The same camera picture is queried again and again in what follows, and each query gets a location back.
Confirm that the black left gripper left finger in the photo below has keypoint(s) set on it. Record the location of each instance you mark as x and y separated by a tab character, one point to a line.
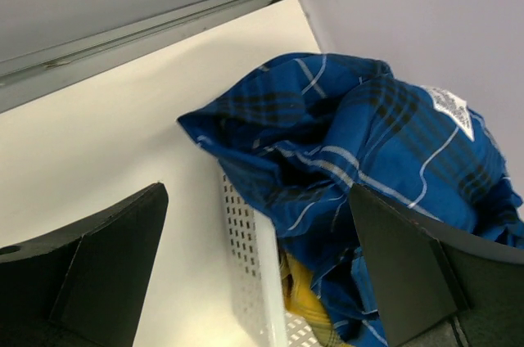
83	284

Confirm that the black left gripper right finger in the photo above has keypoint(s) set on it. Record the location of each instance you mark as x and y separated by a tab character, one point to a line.
436	285

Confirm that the white plastic basket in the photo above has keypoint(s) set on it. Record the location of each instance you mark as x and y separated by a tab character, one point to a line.
254	264

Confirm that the blue plaid shirt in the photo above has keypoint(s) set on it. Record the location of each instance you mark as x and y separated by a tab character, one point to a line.
298	132

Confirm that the yellow plaid shirt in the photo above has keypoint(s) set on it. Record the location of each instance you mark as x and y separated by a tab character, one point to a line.
299	299

